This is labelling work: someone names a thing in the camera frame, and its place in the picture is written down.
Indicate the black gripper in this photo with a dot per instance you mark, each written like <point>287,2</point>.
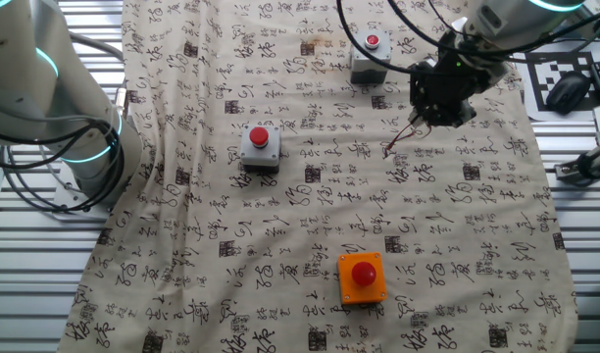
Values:
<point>444,83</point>

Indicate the dark red framed glasses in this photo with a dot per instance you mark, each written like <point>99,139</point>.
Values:
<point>403,136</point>

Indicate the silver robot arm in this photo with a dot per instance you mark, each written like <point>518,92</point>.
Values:
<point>30,83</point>

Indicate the grey box flat red button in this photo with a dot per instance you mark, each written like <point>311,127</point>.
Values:
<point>371,56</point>

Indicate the black computer mouse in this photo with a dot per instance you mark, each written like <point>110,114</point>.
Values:
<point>568,92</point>

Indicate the black white fiducial marker sheet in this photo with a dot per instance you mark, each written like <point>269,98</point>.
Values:
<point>562,61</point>

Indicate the orange box red button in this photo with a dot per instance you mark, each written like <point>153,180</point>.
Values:
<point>363,277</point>

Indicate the grey box mushroom red button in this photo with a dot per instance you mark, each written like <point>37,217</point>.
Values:
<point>260,147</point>

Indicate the beige calligraphy print cloth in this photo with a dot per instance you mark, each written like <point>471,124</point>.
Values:
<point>280,245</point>

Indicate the metal base connector plug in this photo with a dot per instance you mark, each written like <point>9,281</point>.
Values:
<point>119,100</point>

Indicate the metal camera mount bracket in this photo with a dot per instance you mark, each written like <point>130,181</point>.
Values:
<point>586,166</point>

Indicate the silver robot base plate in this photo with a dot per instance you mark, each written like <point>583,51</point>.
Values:
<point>67,201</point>

